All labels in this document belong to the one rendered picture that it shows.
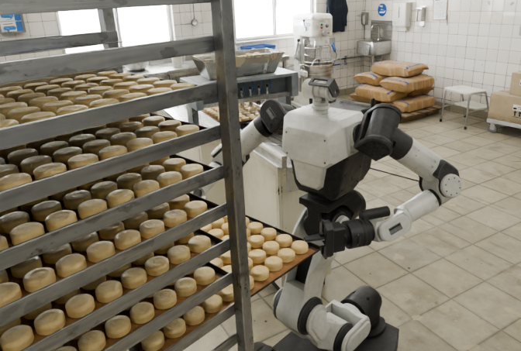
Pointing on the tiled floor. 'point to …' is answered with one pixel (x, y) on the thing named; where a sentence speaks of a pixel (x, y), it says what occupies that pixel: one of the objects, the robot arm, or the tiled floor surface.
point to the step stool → (466, 101)
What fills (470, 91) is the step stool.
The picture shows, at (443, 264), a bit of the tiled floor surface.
